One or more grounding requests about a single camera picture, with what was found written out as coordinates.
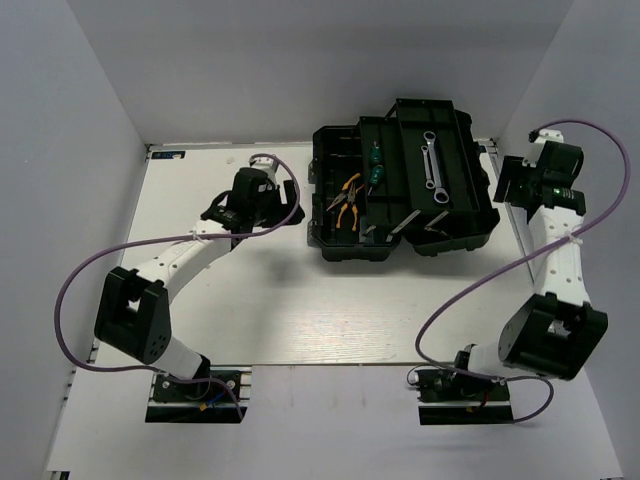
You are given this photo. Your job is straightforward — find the blue label sticker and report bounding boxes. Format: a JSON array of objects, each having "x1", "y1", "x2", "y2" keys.
[{"x1": 148, "y1": 150, "x2": 186, "y2": 160}]

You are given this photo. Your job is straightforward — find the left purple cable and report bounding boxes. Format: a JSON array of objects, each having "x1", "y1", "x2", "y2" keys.
[{"x1": 53, "y1": 152, "x2": 301, "y2": 421}]

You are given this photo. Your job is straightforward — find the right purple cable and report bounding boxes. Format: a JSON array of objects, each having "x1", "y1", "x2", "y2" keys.
[{"x1": 414, "y1": 118, "x2": 632, "y2": 421}]

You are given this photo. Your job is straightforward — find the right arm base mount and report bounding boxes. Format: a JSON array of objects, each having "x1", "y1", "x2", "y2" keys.
[{"x1": 407, "y1": 368, "x2": 514, "y2": 426}]

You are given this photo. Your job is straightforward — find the yellow black needle-nose pliers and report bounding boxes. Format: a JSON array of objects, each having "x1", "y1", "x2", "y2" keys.
[{"x1": 326, "y1": 173, "x2": 361, "y2": 211}]

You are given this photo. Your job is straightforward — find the green stubby screwdriver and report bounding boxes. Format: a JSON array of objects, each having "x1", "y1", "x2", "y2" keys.
[
  {"x1": 369, "y1": 141, "x2": 381, "y2": 165},
  {"x1": 368, "y1": 164, "x2": 385, "y2": 195}
]

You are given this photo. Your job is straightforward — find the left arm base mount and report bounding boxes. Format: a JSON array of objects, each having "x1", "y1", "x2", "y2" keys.
[{"x1": 145, "y1": 366, "x2": 252, "y2": 424}]

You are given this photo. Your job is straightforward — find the small silver wrench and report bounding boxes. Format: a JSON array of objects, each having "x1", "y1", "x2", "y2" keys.
[{"x1": 421, "y1": 145, "x2": 435, "y2": 190}]

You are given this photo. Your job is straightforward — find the black plastic toolbox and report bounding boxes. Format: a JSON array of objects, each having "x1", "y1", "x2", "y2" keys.
[{"x1": 308, "y1": 98, "x2": 500, "y2": 262}]

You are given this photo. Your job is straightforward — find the purple cable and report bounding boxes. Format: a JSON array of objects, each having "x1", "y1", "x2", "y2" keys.
[
  {"x1": 53, "y1": 152, "x2": 301, "y2": 421},
  {"x1": 414, "y1": 118, "x2": 632, "y2": 421}
]

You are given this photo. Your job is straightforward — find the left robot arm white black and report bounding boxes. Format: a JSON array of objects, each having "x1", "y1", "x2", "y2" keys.
[{"x1": 94, "y1": 158, "x2": 304, "y2": 399}]

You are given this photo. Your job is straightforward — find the long silver ratchet wrench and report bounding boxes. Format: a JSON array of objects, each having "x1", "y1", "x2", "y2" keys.
[{"x1": 423, "y1": 131, "x2": 449, "y2": 204}]

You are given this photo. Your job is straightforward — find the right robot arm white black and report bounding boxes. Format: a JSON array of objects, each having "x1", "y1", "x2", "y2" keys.
[{"x1": 451, "y1": 130, "x2": 608, "y2": 399}]

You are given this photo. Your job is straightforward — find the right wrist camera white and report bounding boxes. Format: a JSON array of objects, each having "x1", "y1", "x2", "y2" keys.
[{"x1": 528, "y1": 128, "x2": 564, "y2": 148}]

